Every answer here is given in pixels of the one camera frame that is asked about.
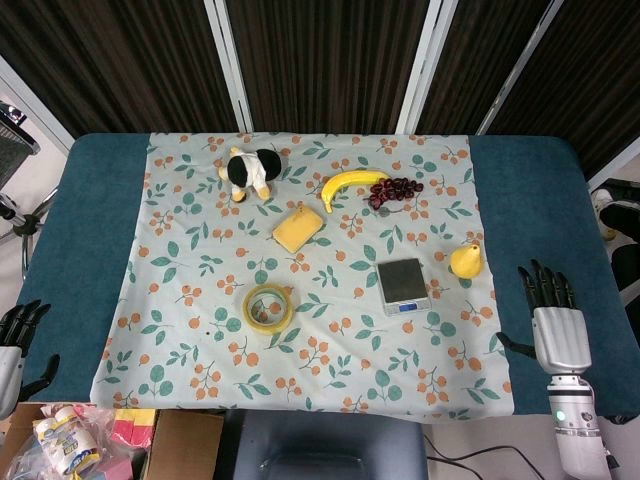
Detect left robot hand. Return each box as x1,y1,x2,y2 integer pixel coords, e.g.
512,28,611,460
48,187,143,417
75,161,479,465
0,299,61,420

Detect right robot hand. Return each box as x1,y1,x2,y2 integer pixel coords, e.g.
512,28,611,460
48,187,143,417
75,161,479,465
495,258,593,375

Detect yellow pear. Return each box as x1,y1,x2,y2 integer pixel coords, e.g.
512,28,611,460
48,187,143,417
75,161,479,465
448,243,484,280

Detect small digital scale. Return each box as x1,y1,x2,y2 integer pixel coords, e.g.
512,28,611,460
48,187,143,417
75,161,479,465
375,257,432,317

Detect plastic bag with packages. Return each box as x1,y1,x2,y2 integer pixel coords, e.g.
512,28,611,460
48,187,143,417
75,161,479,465
8,403,119,480

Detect teal table cover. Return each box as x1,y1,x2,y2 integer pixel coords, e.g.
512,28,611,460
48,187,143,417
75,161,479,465
15,131,640,420

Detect person's white shoe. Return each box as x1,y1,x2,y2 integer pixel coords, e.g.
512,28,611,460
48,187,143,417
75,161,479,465
591,188,617,241

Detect person's black trouser leg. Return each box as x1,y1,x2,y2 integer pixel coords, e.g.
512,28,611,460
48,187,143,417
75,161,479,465
599,180,640,306

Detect pink and yellow sponge blocks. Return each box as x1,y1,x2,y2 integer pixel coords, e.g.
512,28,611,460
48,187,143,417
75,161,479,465
94,408,157,480

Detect office chair with chrome base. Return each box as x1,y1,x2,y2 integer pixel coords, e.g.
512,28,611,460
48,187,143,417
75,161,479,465
0,101,62,281

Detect cardboard box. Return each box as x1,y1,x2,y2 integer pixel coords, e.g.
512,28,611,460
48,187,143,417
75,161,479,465
0,402,225,480

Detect dark red grape bunch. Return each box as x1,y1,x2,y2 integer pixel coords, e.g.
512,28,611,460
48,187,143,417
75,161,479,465
367,176,424,210

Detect floral tablecloth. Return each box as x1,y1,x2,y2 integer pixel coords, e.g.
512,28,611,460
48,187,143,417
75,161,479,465
88,130,516,419

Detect dark blue chair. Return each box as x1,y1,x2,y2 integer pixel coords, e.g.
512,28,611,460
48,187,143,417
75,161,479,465
219,409,429,480

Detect yellow tape roll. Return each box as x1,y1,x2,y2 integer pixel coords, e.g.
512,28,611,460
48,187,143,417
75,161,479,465
242,283,296,336

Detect yellow banana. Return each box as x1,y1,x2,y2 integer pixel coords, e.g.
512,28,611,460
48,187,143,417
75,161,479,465
320,169,392,215

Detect yellow sponge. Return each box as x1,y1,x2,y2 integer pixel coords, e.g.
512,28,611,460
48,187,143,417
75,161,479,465
271,206,325,252

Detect black and white plush toy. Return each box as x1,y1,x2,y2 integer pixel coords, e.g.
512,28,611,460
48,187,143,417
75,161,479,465
217,145,283,203

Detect dark folding screen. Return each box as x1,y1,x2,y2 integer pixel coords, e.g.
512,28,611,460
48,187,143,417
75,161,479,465
0,0,640,187

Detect black cable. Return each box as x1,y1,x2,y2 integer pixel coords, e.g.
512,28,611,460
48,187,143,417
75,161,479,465
423,430,569,480

